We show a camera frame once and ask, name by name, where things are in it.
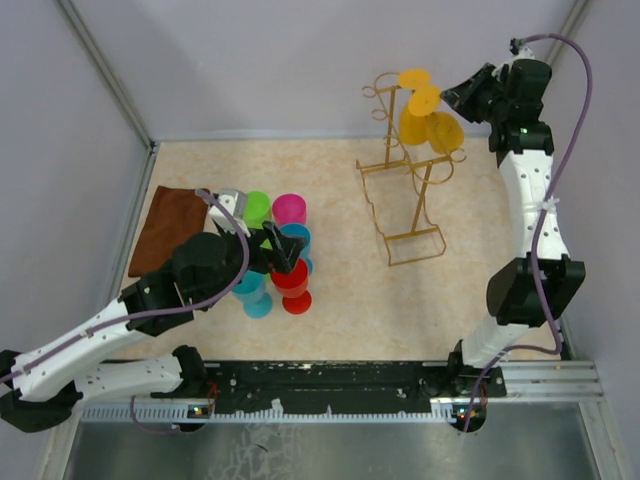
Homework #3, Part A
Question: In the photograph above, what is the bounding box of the gold wire glass rack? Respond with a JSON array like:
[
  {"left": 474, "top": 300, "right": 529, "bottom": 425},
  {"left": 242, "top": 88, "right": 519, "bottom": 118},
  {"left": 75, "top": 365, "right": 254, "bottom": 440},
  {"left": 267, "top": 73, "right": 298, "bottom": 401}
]
[{"left": 355, "top": 71, "right": 466, "bottom": 267}]

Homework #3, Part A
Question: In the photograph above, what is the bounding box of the brown folded cloth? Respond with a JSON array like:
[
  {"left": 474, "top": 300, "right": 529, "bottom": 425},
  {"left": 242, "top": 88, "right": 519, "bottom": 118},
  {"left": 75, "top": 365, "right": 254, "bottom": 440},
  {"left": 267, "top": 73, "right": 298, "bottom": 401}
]
[{"left": 128, "top": 186, "right": 208, "bottom": 278}]

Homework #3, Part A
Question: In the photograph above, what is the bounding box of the yellow wine glass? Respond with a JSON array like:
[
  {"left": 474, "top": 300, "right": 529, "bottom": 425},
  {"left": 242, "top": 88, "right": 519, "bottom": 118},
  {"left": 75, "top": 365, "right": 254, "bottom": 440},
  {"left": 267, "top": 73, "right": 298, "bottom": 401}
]
[
  {"left": 397, "top": 68, "right": 430, "bottom": 146},
  {"left": 411, "top": 85, "right": 464, "bottom": 154}
]

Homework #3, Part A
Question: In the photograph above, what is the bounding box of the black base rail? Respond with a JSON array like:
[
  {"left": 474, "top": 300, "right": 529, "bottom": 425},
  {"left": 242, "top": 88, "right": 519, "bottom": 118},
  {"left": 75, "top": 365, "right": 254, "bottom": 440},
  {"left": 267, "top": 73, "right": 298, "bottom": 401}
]
[{"left": 151, "top": 358, "right": 506, "bottom": 418}]

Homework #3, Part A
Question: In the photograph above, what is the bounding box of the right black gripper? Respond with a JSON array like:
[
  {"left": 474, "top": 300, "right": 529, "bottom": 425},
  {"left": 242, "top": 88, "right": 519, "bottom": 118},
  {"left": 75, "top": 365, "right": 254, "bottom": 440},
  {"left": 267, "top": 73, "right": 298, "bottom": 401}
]
[{"left": 439, "top": 63, "right": 508, "bottom": 125}]

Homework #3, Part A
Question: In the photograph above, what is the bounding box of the red wine glass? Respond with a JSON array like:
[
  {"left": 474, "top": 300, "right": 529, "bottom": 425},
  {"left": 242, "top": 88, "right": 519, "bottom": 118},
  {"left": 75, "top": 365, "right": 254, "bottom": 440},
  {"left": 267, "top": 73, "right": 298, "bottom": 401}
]
[{"left": 270, "top": 259, "right": 312, "bottom": 315}]

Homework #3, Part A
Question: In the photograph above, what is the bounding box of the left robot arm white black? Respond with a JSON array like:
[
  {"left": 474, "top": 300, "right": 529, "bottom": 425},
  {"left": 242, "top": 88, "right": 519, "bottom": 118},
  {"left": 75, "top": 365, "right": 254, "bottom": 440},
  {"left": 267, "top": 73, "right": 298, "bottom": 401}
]
[{"left": 1, "top": 222, "right": 309, "bottom": 433}]

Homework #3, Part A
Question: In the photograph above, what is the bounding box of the pink wine glass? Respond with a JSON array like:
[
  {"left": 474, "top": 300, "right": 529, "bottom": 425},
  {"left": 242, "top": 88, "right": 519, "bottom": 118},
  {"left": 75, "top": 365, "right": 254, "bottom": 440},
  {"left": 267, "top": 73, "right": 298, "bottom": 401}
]
[{"left": 272, "top": 193, "right": 307, "bottom": 226}]

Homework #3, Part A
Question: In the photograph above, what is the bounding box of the yellow wine glass back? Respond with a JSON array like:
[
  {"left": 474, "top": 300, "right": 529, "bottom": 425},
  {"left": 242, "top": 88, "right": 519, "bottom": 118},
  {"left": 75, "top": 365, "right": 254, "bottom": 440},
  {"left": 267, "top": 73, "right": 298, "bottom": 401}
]
[{"left": 397, "top": 68, "right": 430, "bottom": 146}]

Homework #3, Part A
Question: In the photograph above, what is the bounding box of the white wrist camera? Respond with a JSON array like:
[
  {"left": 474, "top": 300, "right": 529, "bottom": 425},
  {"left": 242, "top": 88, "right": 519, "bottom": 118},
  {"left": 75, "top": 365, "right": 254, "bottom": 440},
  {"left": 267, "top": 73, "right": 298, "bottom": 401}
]
[
  {"left": 508, "top": 38, "right": 536, "bottom": 64},
  {"left": 208, "top": 189, "right": 249, "bottom": 235}
]

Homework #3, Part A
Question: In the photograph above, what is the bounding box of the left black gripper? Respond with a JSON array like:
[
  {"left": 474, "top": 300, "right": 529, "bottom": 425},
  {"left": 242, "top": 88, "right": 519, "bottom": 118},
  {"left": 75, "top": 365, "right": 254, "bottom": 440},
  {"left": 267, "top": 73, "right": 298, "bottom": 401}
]
[{"left": 200, "top": 218, "right": 306, "bottom": 308}]

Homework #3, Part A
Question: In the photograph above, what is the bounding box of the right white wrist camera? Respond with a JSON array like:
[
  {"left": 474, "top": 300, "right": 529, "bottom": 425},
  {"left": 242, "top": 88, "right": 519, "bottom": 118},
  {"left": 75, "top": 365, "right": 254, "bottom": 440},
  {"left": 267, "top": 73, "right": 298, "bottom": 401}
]
[{"left": 508, "top": 38, "right": 536, "bottom": 64}]

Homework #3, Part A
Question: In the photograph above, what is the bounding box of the blue wine glass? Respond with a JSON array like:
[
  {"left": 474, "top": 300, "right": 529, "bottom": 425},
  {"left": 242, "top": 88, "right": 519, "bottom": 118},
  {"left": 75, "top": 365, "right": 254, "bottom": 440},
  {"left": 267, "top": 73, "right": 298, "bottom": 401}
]
[
  {"left": 277, "top": 223, "right": 315, "bottom": 276},
  {"left": 231, "top": 271, "right": 273, "bottom": 319}
]

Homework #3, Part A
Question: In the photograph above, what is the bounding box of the yellow wine glass front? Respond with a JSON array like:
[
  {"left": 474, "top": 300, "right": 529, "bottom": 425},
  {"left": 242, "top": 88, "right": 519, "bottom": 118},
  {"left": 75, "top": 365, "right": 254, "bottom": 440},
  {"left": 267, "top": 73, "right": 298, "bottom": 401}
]
[{"left": 411, "top": 85, "right": 464, "bottom": 154}]

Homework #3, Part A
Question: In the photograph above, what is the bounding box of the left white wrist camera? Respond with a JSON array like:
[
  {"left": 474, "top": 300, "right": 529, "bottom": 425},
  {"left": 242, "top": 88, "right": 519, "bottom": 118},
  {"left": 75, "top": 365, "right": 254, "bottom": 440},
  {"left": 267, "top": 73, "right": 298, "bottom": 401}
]
[{"left": 208, "top": 189, "right": 249, "bottom": 235}]

